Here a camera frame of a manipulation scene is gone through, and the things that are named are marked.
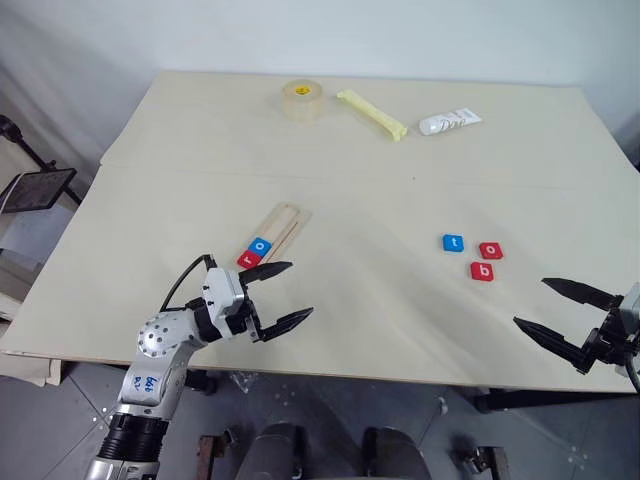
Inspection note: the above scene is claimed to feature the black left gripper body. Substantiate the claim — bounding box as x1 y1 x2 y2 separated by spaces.
227 282 267 344

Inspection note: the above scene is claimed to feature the yellow long packet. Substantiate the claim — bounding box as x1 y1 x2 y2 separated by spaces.
335 88 409 144

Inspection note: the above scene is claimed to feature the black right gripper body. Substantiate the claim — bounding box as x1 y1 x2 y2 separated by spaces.
592 307 640 370

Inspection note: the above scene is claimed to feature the dark rounded shape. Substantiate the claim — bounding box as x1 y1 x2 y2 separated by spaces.
360 425 431 480
234 422 309 480

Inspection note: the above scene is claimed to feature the wooden letter tray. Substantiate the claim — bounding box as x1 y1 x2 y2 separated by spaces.
234 201 314 269

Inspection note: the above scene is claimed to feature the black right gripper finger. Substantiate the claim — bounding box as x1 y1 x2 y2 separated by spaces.
512 316 603 376
541 277 624 312

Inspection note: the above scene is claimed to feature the red letter tile b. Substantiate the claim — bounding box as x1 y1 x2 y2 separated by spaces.
469 261 497 283

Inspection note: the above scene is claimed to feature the white cream tube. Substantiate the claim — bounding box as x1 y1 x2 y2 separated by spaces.
418 106 484 137

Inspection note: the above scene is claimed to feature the clear tape roll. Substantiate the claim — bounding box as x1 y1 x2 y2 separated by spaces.
281 79 325 123

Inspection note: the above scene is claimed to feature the black table frame bar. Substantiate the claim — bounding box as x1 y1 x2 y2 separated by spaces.
474 387 640 414

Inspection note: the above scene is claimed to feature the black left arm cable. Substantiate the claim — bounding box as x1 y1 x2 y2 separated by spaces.
158 254 218 314

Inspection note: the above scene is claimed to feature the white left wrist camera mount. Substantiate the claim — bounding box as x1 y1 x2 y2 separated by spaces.
201 267 251 342

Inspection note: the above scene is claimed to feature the black tablet screen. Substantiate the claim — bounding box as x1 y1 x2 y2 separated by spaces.
0 168 78 215

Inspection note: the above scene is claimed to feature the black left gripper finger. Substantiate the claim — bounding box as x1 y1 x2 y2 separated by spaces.
238 260 295 288
256 306 316 344

